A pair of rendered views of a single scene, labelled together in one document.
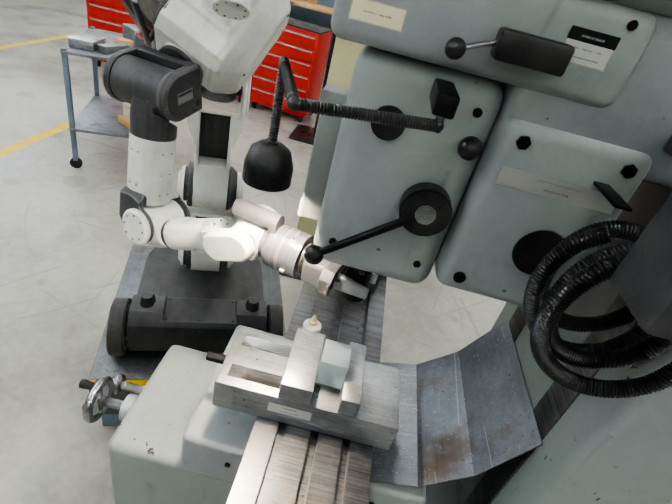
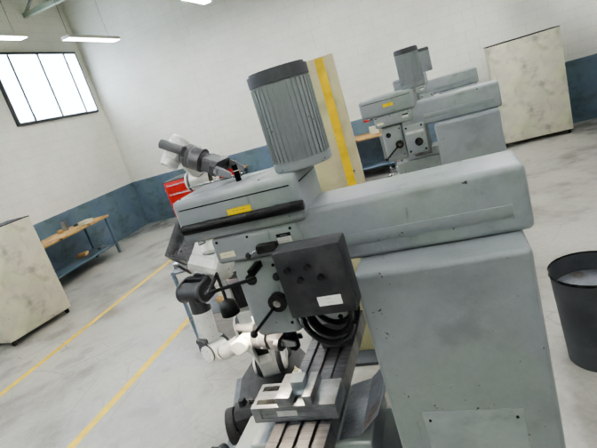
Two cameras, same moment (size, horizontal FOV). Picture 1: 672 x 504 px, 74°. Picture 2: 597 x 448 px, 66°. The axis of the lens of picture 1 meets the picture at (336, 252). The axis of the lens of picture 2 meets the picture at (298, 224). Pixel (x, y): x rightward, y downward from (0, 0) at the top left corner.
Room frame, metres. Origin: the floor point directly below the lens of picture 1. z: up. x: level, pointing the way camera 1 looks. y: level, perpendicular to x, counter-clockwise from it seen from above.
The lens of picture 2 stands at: (-0.82, -0.78, 2.11)
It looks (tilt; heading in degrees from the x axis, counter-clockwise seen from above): 15 degrees down; 21
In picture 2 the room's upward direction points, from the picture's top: 17 degrees counter-clockwise
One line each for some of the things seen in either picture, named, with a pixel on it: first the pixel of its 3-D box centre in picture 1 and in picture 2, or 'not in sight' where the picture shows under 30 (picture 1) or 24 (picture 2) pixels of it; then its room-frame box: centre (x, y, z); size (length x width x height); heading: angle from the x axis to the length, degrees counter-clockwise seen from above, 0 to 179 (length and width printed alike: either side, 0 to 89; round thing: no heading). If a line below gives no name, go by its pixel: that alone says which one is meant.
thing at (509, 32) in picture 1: (505, 50); (261, 249); (0.53, -0.12, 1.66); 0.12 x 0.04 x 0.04; 90
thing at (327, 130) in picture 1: (323, 156); not in sight; (0.66, 0.06, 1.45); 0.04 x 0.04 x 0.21; 0
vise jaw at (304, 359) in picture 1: (303, 364); (288, 389); (0.60, 0.00, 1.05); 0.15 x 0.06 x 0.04; 0
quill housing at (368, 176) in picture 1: (398, 160); (275, 284); (0.66, -0.06, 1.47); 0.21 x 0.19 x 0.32; 0
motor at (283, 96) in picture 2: not in sight; (290, 117); (0.66, -0.30, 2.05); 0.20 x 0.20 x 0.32
